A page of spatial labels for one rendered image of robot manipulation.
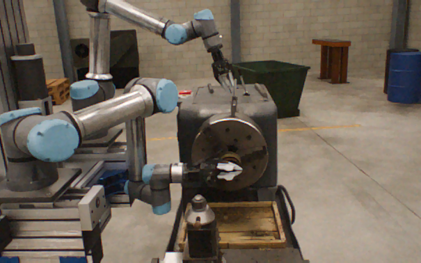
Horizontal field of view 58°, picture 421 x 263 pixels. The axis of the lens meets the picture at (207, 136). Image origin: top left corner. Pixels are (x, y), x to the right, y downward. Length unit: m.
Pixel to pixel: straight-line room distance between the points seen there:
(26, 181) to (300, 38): 11.13
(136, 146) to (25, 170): 0.43
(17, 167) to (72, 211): 0.20
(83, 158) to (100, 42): 0.50
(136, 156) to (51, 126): 0.49
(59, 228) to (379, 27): 12.18
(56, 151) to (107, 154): 0.59
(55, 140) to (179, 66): 10.49
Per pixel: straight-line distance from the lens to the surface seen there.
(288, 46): 11.90
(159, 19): 1.53
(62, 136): 1.09
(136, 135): 1.46
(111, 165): 1.68
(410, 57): 7.75
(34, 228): 1.31
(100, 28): 1.74
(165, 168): 1.40
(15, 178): 1.25
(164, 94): 1.30
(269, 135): 1.71
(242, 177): 1.61
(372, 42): 12.84
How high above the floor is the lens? 1.61
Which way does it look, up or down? 17 degrees down
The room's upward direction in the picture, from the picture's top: 3 degrees counter-clockwise
